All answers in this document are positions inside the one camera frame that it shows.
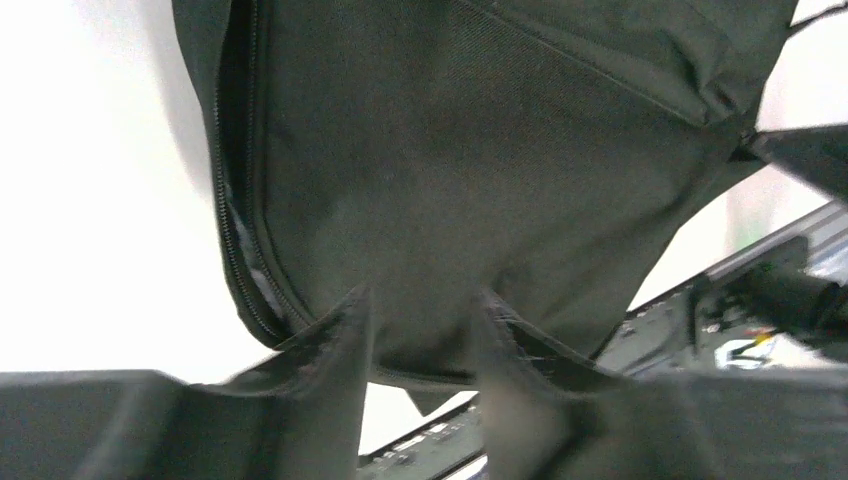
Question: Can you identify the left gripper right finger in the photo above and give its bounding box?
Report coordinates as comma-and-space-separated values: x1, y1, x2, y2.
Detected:
471, 292, 847, 479

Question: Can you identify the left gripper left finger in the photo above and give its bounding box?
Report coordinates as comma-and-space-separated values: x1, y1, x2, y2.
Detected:
1, 287, 372, 480

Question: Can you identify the black backpack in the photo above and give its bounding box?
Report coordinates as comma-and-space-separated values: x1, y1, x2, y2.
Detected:
172, 1, 847, 391

